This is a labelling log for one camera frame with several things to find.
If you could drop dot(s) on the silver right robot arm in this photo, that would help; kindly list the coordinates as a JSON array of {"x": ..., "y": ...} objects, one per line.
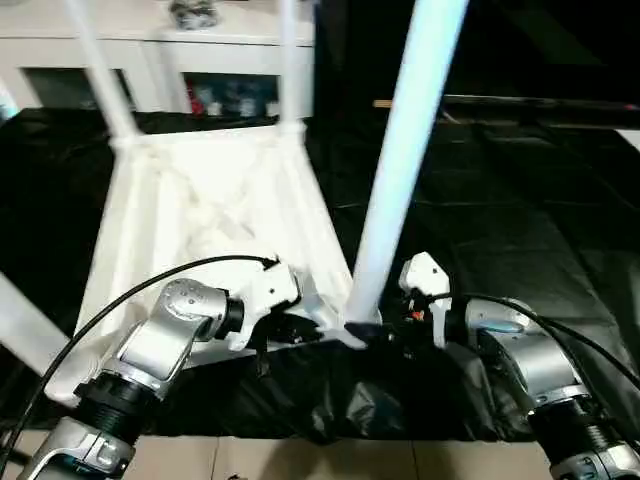
[{"x": 540, "y": 370}]

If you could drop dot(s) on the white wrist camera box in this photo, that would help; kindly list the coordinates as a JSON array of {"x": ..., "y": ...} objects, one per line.
[
  {"x": 425, "y": 280},
  {"x": 265, "y": 295}
]

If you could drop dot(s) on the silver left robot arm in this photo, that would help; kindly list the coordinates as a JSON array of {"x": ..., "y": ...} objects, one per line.
[{"x": 150, "y": 350}]

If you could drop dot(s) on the white plastic table top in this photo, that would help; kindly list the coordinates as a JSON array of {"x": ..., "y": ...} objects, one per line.
[{"x": 220, "y": 200}]

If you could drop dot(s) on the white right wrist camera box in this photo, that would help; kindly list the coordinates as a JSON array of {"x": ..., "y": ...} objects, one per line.
[{"x": 425, "y": 280}]

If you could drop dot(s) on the small yellow tag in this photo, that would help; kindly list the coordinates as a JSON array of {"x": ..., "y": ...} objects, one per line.
[{"x": 383, "y": 104}]

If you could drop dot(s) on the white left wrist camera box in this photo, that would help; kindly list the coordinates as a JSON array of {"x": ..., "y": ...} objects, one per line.
[{"x": 265, "y": 295}]

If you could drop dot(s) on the white flat panel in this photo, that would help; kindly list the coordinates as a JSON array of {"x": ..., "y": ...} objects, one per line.
[{"x": 630, "y": 138}]

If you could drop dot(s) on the black work mat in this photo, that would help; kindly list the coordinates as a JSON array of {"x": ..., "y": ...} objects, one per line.
[{"x": 540, "y": 220}]

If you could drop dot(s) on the white cabinet with glass doors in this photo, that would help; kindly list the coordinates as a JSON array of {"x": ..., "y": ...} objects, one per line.
[{"x": 160, "y": 50}]

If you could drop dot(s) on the shiny ornament on cabinet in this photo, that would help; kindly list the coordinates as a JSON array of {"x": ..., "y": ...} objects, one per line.
[{"x": 194, "y": 12}]

